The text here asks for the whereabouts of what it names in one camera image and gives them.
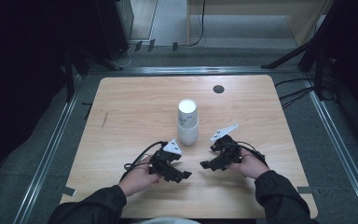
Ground person's light grey clothing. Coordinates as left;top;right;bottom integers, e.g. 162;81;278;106
134;217;201;224

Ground right hand-held gripper black cable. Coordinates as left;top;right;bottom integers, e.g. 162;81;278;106
235;140;269;167

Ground light wooden furniture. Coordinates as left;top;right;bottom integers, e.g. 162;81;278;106
186;0;334;48

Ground black cabinet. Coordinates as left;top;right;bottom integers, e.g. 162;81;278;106
94;0;134;61

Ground black metal stand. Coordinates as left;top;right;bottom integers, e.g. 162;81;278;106
62;45;125;104

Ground stack of white paper cups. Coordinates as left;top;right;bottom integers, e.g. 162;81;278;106
175;98;200;147

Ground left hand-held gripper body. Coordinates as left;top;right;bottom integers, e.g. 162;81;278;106
148;138;183;175

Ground black tripod stand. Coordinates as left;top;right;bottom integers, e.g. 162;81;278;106
260;18;327;101

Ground aluminium floor rail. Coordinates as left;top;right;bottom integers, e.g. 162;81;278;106
302;74;358;224
12;74;87;224
88;65;300;77

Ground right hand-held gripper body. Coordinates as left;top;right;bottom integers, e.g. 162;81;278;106
210;123;242;166

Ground person's left hand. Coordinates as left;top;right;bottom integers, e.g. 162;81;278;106
117;155;163;198

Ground black hanging cable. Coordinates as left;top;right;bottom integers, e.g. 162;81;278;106
188;0;207;48

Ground black floor cables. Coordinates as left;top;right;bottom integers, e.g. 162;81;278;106
274;77;317;110

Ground person's right hand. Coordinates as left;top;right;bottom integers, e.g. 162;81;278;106
227;148;270;180

